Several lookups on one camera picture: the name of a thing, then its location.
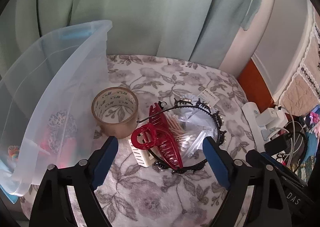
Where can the black power adapter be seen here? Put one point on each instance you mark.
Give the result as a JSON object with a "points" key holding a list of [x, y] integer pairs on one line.
{"points": [[277, 143]]}

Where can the brown packing tape roll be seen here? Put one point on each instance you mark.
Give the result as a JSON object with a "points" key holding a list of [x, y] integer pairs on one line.
{"points": [[112, 129]]}

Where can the beige quilted lace cover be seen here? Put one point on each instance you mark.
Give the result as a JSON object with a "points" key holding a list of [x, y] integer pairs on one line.
{"points": [[300, 92]]}

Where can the small white hair clip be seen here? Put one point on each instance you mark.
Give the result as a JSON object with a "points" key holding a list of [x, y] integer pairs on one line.
{"points": [[140, 157]]}

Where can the black scalloped headband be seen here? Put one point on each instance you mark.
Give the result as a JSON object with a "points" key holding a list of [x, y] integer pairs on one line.
{"points": [[221, 123]]}

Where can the pale green curtain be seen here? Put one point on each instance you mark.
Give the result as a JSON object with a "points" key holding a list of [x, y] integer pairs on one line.
{"points": [[150, 17]]}

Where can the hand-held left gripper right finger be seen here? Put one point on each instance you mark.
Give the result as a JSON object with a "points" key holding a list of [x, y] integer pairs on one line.
{"points": [[217, 164]]}

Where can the white charger plug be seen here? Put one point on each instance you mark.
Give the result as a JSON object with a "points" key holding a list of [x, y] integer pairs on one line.
{"points": [[272, 116]]}

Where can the pink comb hair clip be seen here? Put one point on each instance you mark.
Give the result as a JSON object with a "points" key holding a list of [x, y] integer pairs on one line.
{"points": [[68, 152]]}

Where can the leopard print scrunchie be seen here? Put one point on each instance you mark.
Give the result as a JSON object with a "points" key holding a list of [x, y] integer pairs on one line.
{"points": [[60, 127]]}

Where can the smartphone with lit screen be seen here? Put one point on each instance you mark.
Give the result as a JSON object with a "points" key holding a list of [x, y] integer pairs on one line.
{"points": [[313, 117]]}

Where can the white power strip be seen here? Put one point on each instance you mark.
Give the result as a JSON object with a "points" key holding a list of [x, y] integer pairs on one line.
{"points": [[250, 114]]}

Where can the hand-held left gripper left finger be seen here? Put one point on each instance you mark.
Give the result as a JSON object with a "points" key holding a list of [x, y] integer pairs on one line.
{"points": [[105, 162]]}

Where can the teal blue cloth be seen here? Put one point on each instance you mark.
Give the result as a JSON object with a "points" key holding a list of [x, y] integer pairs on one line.
{"points": [[312, 144]]}

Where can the orange wooden board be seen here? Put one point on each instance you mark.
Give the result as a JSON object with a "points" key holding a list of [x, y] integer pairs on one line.
{"points": [[255, 82]]}

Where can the white curved cabinet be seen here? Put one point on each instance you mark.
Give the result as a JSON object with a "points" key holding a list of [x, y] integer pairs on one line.
{"points": [[282, 54]]}

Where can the dark floral cloth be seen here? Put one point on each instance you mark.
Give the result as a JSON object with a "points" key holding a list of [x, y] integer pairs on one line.
{"points": [[306, 169]]}

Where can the clear plastic container blue latches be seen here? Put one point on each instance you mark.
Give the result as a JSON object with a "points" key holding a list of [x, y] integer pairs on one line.
{"points": [[62, 79]]}

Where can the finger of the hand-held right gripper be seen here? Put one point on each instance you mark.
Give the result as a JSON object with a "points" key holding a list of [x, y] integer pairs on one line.
{"points": [[257, 157]]}

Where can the large red hair claw clip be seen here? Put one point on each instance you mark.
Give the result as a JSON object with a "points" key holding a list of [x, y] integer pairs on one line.
{"points": [[170, 152]]}

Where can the pale blue plastic packet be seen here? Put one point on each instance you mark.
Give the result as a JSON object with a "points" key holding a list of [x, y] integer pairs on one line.
{"points": [[200, 119]]}

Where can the clear bag of cotton swabs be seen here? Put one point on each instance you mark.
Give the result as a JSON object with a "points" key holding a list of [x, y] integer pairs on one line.
{"points": [[182, 142]]}

